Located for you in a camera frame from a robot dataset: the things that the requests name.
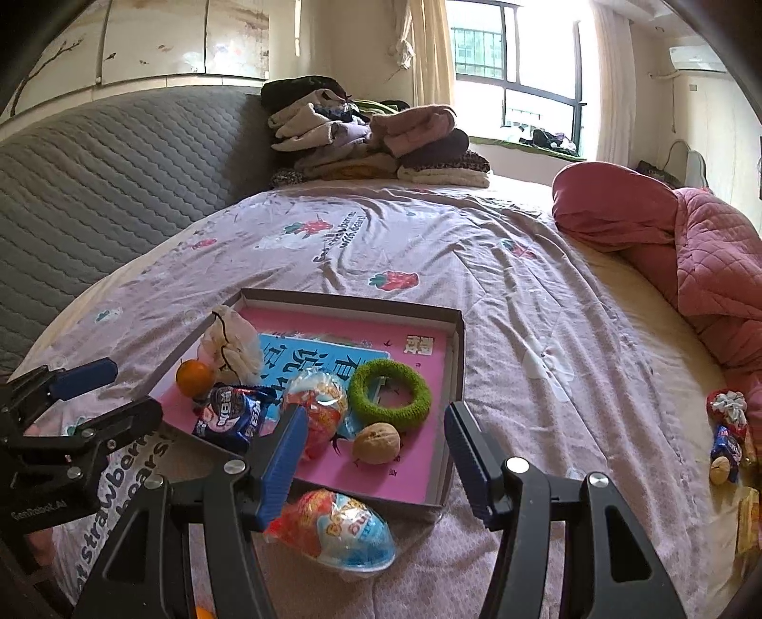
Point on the cream curtain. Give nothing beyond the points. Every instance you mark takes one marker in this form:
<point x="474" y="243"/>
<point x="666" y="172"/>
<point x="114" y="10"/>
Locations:
<point x="431" y="53"/>
<point x="613" y="77"/>

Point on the red white toy egg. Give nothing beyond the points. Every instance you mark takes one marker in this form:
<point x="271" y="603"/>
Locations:
<point x="315" y="399"/>
<point x="339" y="530"/>

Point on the beige cloth pouch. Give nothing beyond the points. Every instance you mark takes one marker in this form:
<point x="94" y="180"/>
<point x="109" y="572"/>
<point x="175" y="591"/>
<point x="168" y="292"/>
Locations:
<point x="235" y="348"/>

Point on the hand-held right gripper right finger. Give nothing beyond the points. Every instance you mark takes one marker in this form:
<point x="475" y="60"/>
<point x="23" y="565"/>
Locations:
<point x="470" y="464"/>

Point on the printed lilac bed sheet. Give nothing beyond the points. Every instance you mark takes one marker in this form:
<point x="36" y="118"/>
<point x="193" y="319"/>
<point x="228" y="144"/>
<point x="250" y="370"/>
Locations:
<point x="506" y="297"/>

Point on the blue cookie packet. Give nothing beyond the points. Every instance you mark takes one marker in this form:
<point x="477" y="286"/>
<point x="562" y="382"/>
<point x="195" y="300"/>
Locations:
<point x="229" y="416"/>
<point x="729" y="443"/>

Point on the dark clothes on windowsill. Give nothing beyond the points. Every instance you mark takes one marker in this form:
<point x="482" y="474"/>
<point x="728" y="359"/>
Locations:
<point x="547" y="141"/>

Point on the white air conditioner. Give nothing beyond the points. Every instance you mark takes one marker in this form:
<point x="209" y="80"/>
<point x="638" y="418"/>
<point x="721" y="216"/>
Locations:
<point x="697" y="56"/>

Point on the pink quilted blanket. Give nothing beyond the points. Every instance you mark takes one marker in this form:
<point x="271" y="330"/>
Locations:
<point x="702" y="238"/>

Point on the white painted wardrobe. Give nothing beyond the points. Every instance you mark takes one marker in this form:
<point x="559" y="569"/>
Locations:
<point x="155" y="35"/>

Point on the brown cardboard box tray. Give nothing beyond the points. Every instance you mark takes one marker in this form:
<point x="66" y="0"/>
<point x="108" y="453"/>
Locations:
<point x="387" y="506"/>

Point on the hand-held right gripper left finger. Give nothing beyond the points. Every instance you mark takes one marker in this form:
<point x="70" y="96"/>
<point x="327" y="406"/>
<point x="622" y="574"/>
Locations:
<point x="286" y="458"/>

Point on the red white snack packet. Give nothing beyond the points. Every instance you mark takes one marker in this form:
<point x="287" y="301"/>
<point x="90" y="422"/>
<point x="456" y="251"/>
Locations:
<point x="727" y="408"/>

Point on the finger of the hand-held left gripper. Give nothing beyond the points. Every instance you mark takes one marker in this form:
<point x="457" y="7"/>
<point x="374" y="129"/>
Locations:
<point x="128" y="422"/>
<point x="83" y="378"/>

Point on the pile of folded clothes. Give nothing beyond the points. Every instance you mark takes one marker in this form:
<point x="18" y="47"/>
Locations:
<point x="369" y="137"/>

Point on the yellow snack packet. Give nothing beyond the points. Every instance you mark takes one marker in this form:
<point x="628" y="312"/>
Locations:
<point x="748" y="524"/>

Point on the window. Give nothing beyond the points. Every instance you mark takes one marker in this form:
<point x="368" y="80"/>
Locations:
<point x="524" y="71"/>

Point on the white scalloped frame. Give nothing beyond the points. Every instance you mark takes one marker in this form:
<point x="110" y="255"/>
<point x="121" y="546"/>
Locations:
<point x="693" y="163"/>

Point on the orange tangerine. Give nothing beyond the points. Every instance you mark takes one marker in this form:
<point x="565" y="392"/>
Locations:
<point x="203" y="613"/>
<point x="193" y="378"/>

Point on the grey quilted headboard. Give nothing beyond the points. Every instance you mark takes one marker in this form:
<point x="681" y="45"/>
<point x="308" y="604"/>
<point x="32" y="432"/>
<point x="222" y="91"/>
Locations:
<point x="119" y="196"/>

